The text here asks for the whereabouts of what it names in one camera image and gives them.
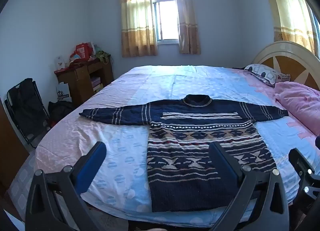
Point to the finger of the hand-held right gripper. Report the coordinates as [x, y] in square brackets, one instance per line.
[301, 164]

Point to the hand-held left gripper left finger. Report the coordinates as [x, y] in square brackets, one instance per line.
[90, 168]

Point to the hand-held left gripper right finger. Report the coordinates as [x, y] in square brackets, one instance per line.
[224, 168]

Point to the navy patterned knit sweater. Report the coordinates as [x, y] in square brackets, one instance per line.
[190, 153]

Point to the bed with pastel sheet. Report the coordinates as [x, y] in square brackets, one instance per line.
[120, 143]

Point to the pink quilt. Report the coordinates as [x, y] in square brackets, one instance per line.
[298, 102]

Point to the black bag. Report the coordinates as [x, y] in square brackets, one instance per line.
[60, 111]

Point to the white box with black print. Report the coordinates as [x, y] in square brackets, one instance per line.
[63, 93]

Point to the brown wooden cabinet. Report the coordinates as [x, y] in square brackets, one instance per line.
[10, 146]

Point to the stacked boxes in desk shelf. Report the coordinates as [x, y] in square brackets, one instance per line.
[97, 84]

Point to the black folding chair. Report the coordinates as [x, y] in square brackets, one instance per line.
[27, 111]

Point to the brown wooden desk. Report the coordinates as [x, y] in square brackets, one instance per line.
[80, 78]

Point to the white patterned pillow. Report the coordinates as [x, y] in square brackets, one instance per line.
[265, 73]

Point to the cream and wood headboard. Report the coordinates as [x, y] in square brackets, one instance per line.
[290, 62]

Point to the red gift bag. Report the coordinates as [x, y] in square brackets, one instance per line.
[82, 51]

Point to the large side window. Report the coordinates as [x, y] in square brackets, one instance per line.
[316, 30]

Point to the yellow and orange curtain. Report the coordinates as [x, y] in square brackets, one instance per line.
[287, 13]

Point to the window with white frame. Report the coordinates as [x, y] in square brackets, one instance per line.
[166, 15]

